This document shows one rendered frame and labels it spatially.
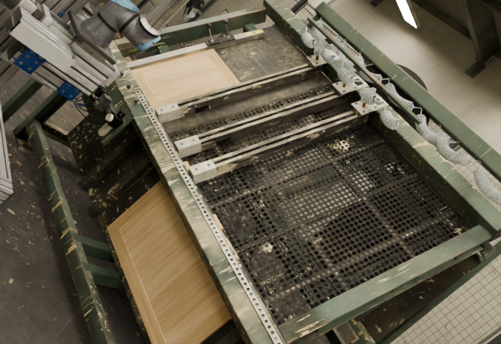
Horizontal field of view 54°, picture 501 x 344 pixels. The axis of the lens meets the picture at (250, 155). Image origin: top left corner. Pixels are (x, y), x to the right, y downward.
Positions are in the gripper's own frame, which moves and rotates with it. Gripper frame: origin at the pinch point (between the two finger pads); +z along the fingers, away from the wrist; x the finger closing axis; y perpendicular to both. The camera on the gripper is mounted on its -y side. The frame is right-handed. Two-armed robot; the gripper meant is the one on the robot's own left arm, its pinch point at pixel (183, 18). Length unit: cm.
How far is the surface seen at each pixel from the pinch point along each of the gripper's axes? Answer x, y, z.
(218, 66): -8.6, 29.6, 21.2
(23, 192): -26, -67, 118
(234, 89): -37, 29, 20
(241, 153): -86, 16, 31
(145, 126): -48, -21, 47
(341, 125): -85, 71, 6
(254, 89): -40, 40, 17
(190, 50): 10.5, 17.7, 22.7
